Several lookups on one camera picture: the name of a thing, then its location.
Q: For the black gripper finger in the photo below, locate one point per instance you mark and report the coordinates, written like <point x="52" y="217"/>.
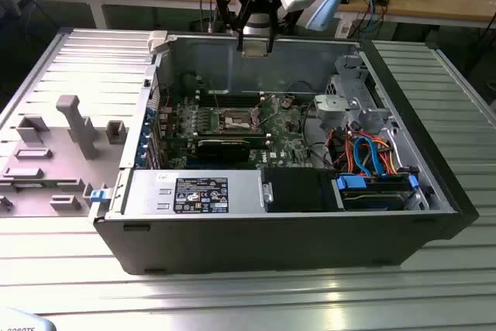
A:
<point x="273" y="25"/>
<point x="228" y="1"/>

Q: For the silver CPU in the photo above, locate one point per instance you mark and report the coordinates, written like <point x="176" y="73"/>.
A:
<point x="255" y="50"/>

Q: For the metal locking lever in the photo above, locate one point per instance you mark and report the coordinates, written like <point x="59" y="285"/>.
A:
<point x="214" y="94"/>

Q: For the black RAM slot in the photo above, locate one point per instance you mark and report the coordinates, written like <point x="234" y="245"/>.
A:
<point x="232" y="134"/>
<point x="232" y="99"/>

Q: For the CPU socket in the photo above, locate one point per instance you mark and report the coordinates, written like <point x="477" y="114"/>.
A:
<point x="234" y="119"/>

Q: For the white printed label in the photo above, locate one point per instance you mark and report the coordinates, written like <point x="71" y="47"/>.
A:
<point x="345" y="28"/>

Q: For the beige case latch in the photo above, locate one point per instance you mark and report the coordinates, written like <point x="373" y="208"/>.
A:
<point x="158" y="42"/>

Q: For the grey metal drive cage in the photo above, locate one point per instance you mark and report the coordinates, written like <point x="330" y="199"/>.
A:
<point x="348" y="75"/>

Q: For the green motherboard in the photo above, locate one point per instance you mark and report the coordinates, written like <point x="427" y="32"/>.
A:
<point x="286" y="141"/>

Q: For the black graphics card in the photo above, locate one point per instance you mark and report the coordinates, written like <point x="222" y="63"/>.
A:
<point x="222" y="150"/>

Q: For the hard disk in blue carrier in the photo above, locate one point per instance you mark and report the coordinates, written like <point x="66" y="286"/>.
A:
<point x="372" y="199"/>

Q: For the silver power supply unit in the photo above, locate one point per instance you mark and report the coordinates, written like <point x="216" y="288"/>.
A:
<point x="147" y="191"/>

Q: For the black PC case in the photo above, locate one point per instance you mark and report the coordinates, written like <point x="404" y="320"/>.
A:
<point x="252" y="245"/>

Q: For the blue case latch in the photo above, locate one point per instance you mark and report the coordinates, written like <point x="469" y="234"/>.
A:
<point x="98" y="196"/>

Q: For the grey parts rack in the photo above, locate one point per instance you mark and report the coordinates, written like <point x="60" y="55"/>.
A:
<point x="58" y="176"/>

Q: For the white labelled device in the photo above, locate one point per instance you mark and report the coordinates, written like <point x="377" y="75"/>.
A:
<point x="19" y="321"/>

